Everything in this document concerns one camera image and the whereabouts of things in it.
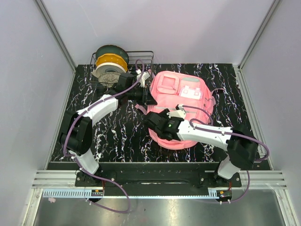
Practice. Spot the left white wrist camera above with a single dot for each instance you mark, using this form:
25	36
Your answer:
142	77

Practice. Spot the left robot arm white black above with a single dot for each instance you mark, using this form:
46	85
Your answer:
76	130

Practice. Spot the pink student backpack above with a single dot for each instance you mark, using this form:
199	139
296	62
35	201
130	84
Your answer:
170	89

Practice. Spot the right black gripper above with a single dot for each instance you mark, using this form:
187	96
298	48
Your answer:
163	113

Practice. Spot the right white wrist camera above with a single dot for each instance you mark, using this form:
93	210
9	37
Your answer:
179	112

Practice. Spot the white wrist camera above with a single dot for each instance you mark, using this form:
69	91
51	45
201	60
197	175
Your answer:
179	112
142	77

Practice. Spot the white rimmed plate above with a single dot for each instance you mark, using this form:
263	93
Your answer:
104	68

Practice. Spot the yellow dotted plate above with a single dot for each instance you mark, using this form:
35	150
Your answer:
112	58

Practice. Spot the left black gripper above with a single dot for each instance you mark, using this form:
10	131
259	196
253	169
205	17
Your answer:
149	99

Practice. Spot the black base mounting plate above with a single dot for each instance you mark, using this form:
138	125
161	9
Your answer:
197	174

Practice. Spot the aluminium frame rail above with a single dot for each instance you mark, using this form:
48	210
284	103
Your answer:
259	179

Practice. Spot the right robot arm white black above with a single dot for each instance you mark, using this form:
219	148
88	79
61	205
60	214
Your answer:
241	149

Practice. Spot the grey patterned plate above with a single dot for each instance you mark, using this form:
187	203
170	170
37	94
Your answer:
109	78

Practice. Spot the dark green plate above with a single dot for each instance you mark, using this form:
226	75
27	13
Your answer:
112	49

